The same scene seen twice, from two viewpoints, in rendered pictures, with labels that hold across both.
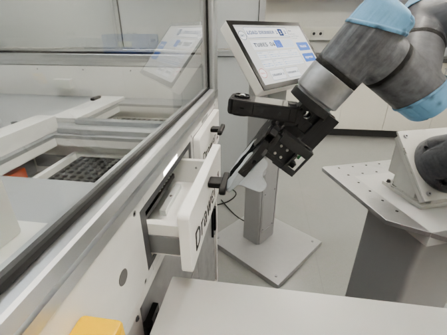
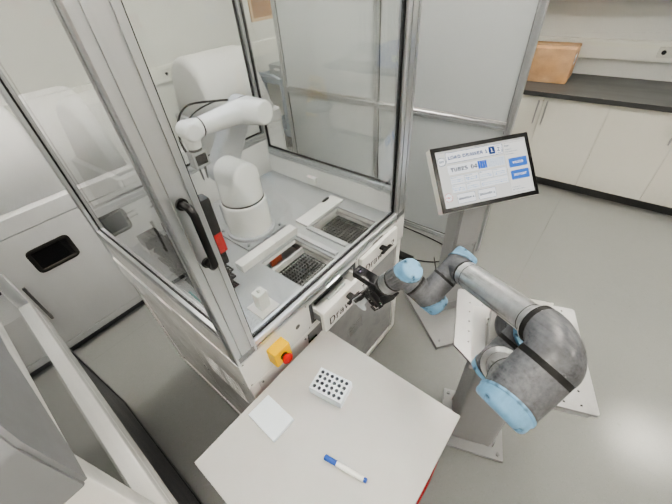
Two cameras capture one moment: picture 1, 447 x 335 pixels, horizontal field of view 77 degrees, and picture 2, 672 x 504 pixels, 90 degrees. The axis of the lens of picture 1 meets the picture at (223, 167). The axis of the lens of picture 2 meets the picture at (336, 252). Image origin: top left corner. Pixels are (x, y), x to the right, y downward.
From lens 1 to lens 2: 0.89 m
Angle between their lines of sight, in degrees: 32
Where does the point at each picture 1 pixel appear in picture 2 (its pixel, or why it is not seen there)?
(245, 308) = (343, 353)
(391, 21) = (402, 278)
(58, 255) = (275, 322)
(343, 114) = (655, 184)
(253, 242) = not seen: hidden behind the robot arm
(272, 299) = (356, 355)
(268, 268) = (436, 332)
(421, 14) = (446, 264)
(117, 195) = (297, 304)
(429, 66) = (426, 296)
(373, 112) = not seen: outside the picture
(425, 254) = not seen: hidden behind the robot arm
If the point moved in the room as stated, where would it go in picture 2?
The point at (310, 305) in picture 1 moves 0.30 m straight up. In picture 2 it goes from (369, 364) to (369, 313)
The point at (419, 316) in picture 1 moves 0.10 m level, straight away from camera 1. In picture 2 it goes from (409, 390) to (436, 383)
